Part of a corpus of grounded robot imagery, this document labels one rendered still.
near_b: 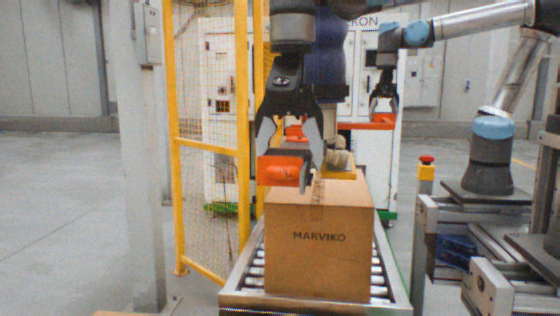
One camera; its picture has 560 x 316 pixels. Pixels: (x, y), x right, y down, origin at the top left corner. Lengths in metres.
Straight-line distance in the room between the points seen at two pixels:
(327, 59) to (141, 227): 1.60
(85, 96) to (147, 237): 9.81
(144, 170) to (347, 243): 1.27
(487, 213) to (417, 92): 8.79
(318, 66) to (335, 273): 0.77
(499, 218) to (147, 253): 1.82
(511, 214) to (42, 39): 12.14
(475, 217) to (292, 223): 0.60
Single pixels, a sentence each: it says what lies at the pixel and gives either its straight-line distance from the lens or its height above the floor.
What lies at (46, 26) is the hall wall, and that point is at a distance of 12.60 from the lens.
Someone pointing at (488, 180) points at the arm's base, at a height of 1.08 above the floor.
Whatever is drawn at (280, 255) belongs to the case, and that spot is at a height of 0.74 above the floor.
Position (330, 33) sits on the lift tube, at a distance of 1.15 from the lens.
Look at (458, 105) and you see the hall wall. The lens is 10.66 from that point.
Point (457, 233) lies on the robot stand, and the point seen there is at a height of 0.91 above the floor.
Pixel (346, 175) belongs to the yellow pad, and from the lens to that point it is 1.10.
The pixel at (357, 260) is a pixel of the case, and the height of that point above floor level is 0.74.
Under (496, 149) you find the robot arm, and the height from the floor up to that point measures 1.18.
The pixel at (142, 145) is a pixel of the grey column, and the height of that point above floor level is 1.04.
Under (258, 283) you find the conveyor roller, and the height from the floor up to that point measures 0.54.
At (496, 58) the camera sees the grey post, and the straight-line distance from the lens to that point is 4.38.
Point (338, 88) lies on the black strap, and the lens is 1.17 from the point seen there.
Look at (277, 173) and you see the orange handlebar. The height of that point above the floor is 1.24.
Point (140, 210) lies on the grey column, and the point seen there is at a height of 0.66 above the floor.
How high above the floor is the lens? 1.38
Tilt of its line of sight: 11 degrees down
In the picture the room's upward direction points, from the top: straight up
